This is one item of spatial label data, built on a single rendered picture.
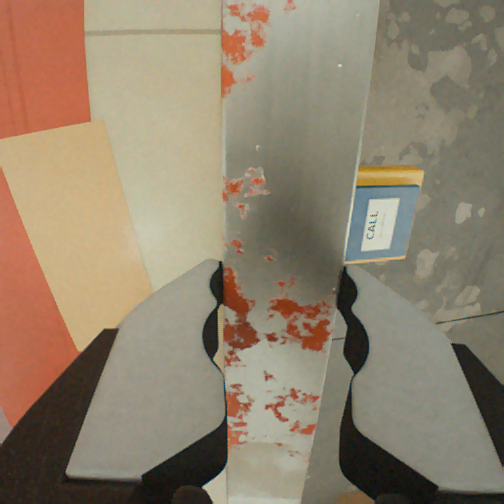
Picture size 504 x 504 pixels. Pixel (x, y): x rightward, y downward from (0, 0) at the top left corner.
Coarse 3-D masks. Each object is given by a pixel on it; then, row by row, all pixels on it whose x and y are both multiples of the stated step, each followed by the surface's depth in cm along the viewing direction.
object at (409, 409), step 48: (384, 288) 11; (384, 336) 9; (432, 336) 9; (384, 384) 8; (432, 384) 8; (384, 432) 7; (432, 432) 7; (480, 432) 7; (384, 480) 7; (432, 480) 6; (480, 480) 6
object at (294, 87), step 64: (256, 0) 8; (320, 0) 8; (256, 64) 9; (320, 64) 9; (256, 128) 10; (320, 128) 10; (256, 192) 11; (320, 192) 11; (256, 256) 12; (320, 256) 12; (256, 320) 13; (320, 320) 13; (256, 384) 14; (320, 384) 14; (256, 448) 16
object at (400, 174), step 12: (360, 168) 46; (372, 168) 46; (384, 168) 47; (396, 168) 47; (408, 168) 47; (360, 180) 46; (372, 180) 46; (384, 180) 46; (396, 180) 47; (408, 180) 47; (420, 180) 48
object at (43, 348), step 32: (0, 224) 15; (0, 256) 16; (32, 256) 16; (0, 288) 17; (32, 288) 17; (0, 320) 18; (32, 320) 18; (0, 352) 19; (32, 352) 19; (64, 352) 19; (0, 384) 20; (32, 384) 20; (0, 416) 21
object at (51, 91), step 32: (0, 0) 11; (32, 0) 11; (64, 0) 11; (0, 32) 12; (32, 32) 12; (64, 32) 12; (0, 64) 12; (32, 64) 12; (64, 64) 12; (0, 96) 13; (32, 96) 13; (64, 96) 13; (0, 128) 13; (32, 128) 13; (0, 192) 15
